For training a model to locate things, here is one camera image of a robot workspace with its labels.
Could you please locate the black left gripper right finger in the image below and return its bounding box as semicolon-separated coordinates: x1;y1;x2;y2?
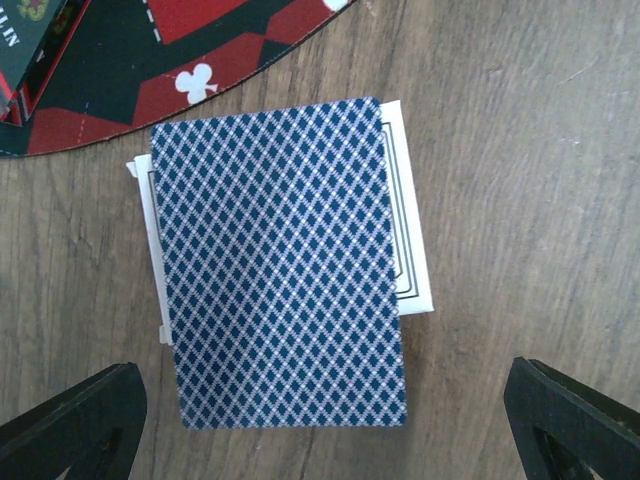
503;357;639;479

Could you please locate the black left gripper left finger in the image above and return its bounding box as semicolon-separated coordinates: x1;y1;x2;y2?
1;363;147;479

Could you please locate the blue backed card deck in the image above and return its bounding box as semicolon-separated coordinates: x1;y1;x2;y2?
150;97;407;430

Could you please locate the white card box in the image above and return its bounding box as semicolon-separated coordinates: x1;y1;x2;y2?
126;100;434;346

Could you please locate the round red black poker mat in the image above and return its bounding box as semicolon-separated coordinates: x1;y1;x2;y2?
1;0;345;157

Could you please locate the triangular all in marker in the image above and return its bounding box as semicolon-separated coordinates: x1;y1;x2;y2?
1;0;89;126

